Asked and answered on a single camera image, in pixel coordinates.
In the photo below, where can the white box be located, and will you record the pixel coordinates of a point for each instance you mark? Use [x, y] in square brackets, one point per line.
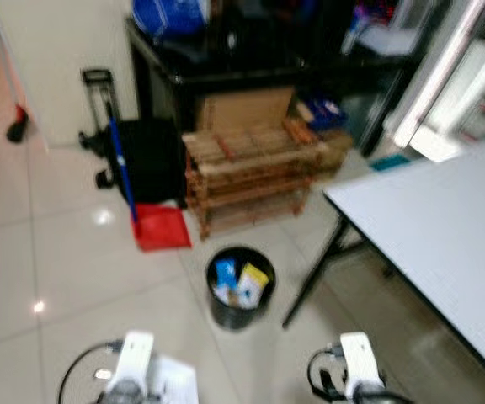
[175, 383]

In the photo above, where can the black mesh rubbish bin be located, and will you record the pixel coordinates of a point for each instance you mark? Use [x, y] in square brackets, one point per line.
[226, 316]

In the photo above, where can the yellow trash packet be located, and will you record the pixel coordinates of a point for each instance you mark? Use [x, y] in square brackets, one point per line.
[255, 276]

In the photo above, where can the blue trash packet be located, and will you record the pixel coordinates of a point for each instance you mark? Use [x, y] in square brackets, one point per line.
[226, 271]

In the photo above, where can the black folding table leg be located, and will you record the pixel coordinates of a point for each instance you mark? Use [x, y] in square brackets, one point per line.
[316, 269]

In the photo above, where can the teal flat item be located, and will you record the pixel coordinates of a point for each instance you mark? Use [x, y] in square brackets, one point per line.
[390, 162]

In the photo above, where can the wooden slatted shoe rack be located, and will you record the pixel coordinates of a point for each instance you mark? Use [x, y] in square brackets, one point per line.
[242, 164]

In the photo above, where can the small blue box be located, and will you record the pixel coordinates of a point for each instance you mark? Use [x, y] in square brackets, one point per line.
[322, 112]

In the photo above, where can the black luggage trolley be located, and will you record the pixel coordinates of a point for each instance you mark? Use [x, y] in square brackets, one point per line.
[154, 160]

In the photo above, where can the brown cardboard box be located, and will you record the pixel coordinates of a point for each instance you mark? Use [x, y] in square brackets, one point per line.
[242, 109]

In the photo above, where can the white glass door cabinet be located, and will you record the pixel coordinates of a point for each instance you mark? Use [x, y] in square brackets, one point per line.
[478, 84]

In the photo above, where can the black storage desk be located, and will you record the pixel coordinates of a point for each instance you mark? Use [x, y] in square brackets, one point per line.
[226, 71]

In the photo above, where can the white papers pile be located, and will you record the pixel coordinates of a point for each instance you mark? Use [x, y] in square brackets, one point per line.
[390, 40]

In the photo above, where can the blue plastic bag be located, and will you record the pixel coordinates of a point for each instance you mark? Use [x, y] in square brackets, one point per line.
[171, 15]

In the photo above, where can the red black broom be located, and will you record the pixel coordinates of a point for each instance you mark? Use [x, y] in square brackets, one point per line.
[17, 128]

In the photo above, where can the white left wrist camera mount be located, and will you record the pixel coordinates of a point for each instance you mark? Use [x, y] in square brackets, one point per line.
[135, 358]

